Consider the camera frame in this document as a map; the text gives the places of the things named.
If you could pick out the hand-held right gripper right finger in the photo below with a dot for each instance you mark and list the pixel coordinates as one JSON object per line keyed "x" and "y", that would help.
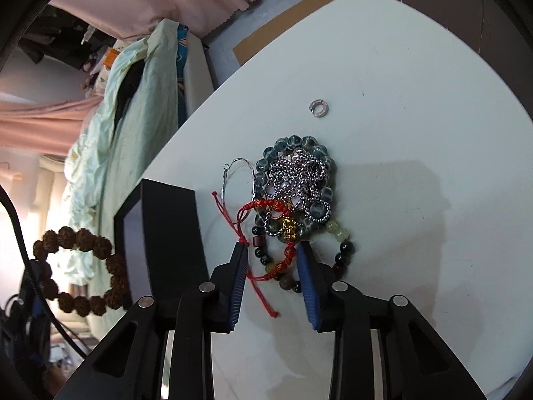
{"x": 308, "y": 289}

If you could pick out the silver hoop earring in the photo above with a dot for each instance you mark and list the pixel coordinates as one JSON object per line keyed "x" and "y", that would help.
{"x": 238, "y": 161}

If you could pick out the pale green blanket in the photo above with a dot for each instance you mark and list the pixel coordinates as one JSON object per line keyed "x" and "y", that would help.
{"x": 125, "y": 133}

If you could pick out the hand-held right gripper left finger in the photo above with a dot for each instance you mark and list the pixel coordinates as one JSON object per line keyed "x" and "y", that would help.
{"x": 236, "y": 289}

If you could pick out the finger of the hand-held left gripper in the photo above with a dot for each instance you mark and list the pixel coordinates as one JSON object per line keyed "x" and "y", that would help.
{"x": 34, "y": 287}

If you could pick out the black jewelry box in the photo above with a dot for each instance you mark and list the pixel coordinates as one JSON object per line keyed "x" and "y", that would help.
{"x": 166, "y": 237}

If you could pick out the brown cardboard sheet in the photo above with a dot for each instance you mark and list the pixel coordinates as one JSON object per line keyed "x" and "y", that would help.
{"x": 287, "y": 25}

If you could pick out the white bed frame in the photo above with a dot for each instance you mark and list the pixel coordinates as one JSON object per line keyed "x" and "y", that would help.
{"x": 198, "y": 75}

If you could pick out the blue printed cloth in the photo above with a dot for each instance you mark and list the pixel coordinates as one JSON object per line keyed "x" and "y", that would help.
{"x": 181, "y": 56}

